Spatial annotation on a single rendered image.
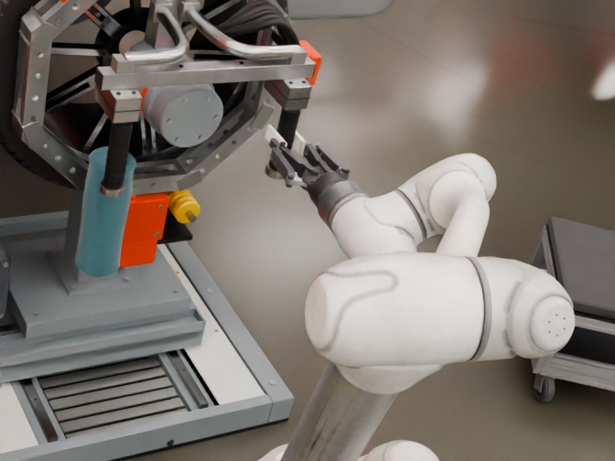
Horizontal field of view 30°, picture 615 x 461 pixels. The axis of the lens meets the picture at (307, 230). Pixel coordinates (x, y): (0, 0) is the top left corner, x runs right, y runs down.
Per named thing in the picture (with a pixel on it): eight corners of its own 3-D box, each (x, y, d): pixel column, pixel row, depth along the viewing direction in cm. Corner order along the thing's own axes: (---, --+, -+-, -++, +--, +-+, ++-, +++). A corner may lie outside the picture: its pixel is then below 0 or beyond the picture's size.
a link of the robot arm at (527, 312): (533, 246, 153) (438, 245, 149) (604, 271, 136) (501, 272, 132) (524, 341, 155) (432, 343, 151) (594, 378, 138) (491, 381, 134)
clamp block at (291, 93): (285, 85, 221) (290, 60, 218) (307, 109, 215) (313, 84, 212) (262, 87, 219) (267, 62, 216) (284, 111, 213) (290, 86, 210)
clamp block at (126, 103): (120, 96, 204) (124, 69, 201) (139, 123, 198) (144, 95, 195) (93, 98, 201) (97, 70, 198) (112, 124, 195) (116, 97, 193)
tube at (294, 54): (258, 16, 225) (268, -34, 220) (305, 65, 213) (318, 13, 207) (177, 19, 216) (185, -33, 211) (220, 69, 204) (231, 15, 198)
